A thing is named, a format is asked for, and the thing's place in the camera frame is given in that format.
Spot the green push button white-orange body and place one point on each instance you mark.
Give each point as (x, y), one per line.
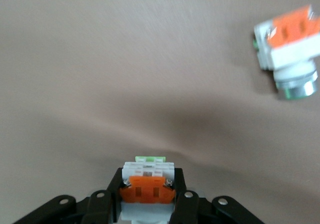
(147, 191)
(287, 53)

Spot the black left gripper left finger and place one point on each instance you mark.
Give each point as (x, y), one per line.
(100, 206)

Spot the brown table mat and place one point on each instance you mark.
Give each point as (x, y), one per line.
(100, 58)

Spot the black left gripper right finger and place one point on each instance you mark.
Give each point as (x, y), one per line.
(187, 209)

